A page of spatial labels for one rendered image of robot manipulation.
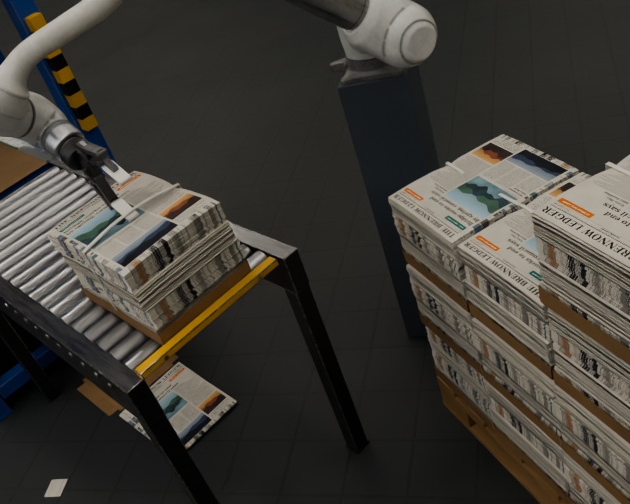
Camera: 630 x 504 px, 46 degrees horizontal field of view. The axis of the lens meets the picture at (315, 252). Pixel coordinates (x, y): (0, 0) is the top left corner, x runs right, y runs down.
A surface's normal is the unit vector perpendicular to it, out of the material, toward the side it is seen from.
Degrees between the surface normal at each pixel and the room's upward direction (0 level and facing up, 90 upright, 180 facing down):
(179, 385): 1
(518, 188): 1
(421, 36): 95
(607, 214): 0
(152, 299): 90
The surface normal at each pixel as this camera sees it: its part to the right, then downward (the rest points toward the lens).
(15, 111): 0.81, 0.47
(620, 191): -0.27, -0.77
